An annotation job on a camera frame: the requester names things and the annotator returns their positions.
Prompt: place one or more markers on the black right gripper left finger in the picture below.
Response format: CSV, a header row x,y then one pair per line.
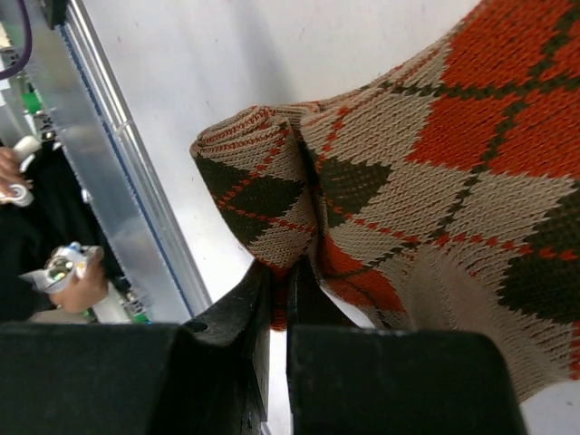
x,y
207,376

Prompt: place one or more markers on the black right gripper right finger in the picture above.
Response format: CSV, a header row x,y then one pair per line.
x,y
343,379

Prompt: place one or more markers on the tan argyle sock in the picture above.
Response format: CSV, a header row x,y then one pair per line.
x,y
443,195

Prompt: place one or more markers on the operator right hand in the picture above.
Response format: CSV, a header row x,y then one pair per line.
x,y
82,293

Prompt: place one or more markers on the operator left hand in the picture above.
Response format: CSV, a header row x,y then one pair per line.
x,y
10,173

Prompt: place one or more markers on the grey game controller lower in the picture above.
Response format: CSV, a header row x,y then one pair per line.
x,y
64,263

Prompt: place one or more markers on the white game controller upper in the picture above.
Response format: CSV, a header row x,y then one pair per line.
x,y
19,193

